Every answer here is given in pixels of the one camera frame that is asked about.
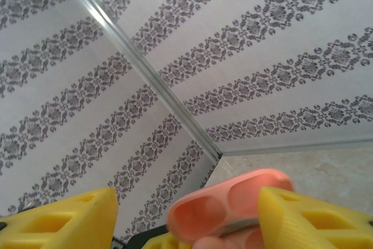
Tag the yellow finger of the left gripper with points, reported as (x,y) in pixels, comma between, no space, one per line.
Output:
(164,243)

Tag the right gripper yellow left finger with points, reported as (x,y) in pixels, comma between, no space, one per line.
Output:
(58,225)

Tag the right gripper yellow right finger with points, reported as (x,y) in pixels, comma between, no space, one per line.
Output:
(314,225)

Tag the coral rectangular charging case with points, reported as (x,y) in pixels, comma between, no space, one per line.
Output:
(209,205)

